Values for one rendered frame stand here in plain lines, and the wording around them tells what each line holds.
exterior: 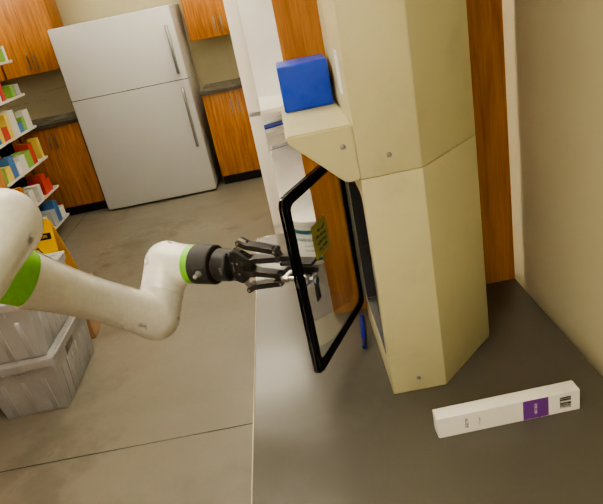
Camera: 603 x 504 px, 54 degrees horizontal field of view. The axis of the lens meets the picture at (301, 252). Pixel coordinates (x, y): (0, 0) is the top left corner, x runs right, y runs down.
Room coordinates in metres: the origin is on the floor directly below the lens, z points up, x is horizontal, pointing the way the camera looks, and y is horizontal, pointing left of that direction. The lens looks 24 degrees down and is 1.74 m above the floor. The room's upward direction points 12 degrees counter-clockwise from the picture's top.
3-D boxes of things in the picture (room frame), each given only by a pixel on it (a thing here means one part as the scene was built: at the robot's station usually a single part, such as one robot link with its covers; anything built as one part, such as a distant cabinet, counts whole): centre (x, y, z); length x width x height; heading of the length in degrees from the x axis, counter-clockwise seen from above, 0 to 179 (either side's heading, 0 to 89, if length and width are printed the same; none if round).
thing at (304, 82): (1.25, -0.08, 1.56); 0.10 x 0.10 x 0.09; 89
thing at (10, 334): (2.85, 1.50, 0.49); 0.60 x 0.42 x 0.33; 179
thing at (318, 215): (1.17, -0.05, 1.19); 0.30 x 0.01 x 0.40; 151
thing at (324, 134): (1.15, -0.07, 1.46); 0.32 x 0.12 x 0.10; 179
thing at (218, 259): (1.22, 0.15, 1.20); 0.09 x 0.07 x 0.08; 62
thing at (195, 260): (1.25, 0.22, 1.20); 0.12 x 0.06 x 0.09; 152
